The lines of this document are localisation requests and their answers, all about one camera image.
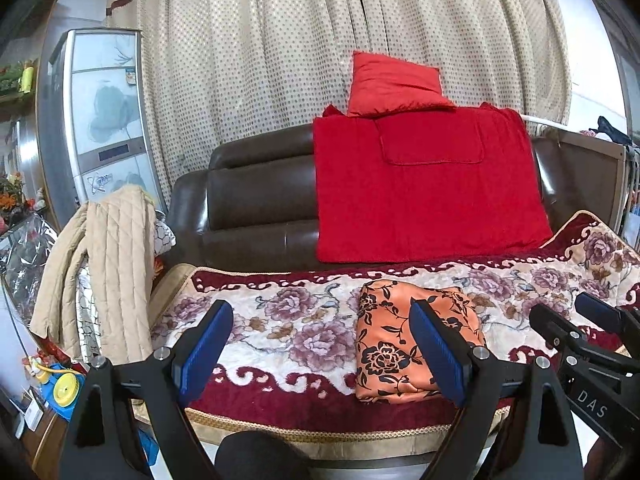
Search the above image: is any beige quilted jacket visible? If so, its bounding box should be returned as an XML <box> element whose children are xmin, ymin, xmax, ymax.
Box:
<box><xmin>29</xmin><ymin>184</ymin><xmax>155</xmax><ymax>364</ymax></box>

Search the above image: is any large red cushion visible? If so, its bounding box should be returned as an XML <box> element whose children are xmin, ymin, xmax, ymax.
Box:
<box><xmin>312</xmin><ymin>104</ymin><xmax>552</xmax><ymax>263</ymax></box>

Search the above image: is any blue yellow toy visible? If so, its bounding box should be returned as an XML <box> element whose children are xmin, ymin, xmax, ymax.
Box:
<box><xmin>23</xmin><ymin>358</ymin><xmax>85</xmax><ymax>422</ymax></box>

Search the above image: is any dark brown leather sofa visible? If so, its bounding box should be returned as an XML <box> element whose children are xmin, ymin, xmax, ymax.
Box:
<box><xmin>164</xmin><ymin>121</ymin><xmax>629</xmax><ymax>273</ymax></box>

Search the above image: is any beige dotted curtain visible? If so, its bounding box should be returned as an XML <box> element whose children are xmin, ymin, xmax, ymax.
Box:
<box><xmin>106</xmin><ymin>0</ymin><xmax>571</xmax><ymax>198</ymax></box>

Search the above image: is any orange floral blouse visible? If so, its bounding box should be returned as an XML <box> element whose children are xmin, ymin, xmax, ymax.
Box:
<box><xmin>355</xmin><ymin>280</ymin><xmax>486</xmax><ymax>404</ymax></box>

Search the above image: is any glass display cabinet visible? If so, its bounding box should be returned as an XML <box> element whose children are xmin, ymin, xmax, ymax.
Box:
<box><xmin>1</xmin><ymin>0</ymin><xmax>56</xmax><ymax>325</ymax></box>

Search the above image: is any white floral refrigerator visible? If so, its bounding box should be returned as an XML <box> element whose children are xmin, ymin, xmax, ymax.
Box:
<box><xmin>38</xmin><ymin>27</ymin><xmax>166</xmax><ymax>228</ymax></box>

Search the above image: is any floral plush sofa blanket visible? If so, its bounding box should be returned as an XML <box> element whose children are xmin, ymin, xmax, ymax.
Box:
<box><xmin>151</xmin><ymin>211</ymin><xmax>639</xmax><ymax>460</ymax></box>

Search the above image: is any wooden side cabinet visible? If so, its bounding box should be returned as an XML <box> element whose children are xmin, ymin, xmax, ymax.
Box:
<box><xmin>523</xmin><ymin>115</ymin><xmax>639</xmax><ymax>244</ymax></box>

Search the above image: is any small red pillow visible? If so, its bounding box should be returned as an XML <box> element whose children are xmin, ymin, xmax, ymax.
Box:
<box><xmin>347</xmin><ymin>51</ymin><xmax>456</xmax><ymax>118</ymax></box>

